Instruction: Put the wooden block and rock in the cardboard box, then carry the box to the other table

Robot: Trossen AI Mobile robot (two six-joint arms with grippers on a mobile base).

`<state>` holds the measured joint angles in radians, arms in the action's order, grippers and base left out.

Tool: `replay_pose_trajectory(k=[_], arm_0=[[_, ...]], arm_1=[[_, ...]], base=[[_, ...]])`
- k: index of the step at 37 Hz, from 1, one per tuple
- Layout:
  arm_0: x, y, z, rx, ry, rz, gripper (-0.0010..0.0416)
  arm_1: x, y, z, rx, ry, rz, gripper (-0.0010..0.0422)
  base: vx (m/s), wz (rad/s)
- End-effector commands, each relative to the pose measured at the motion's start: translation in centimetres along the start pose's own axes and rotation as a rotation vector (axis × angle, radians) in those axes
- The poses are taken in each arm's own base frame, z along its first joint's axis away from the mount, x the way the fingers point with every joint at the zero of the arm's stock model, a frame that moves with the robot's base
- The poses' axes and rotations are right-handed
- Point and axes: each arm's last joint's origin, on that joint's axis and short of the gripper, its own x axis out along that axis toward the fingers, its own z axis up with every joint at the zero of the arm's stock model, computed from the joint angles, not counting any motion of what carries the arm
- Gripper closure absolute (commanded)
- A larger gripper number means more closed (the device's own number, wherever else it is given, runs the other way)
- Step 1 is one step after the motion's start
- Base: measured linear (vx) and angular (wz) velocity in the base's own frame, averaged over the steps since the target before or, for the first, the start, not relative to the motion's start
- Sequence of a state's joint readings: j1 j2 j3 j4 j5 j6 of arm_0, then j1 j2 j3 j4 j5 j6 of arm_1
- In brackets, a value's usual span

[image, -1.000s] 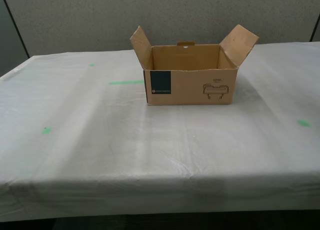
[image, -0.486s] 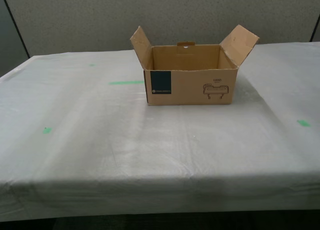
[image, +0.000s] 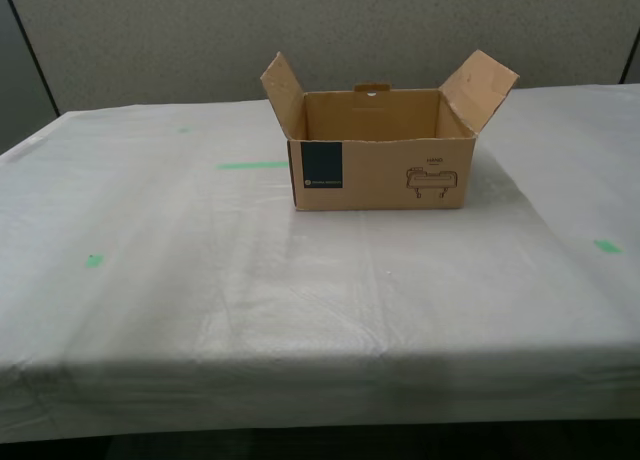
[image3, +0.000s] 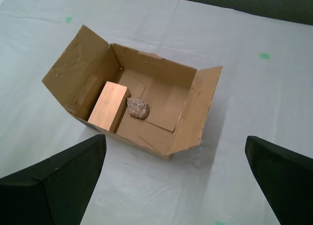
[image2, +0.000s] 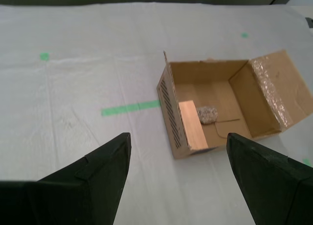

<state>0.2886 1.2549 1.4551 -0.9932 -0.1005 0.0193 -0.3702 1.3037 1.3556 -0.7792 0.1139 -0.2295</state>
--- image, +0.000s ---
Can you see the white plastic table cover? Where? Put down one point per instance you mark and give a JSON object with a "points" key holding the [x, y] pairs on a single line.
{"points": [[320, 305]]}

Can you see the brown cardboard box with flaps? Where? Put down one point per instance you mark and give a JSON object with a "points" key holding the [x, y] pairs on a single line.
{"points": [[385, 175]]}

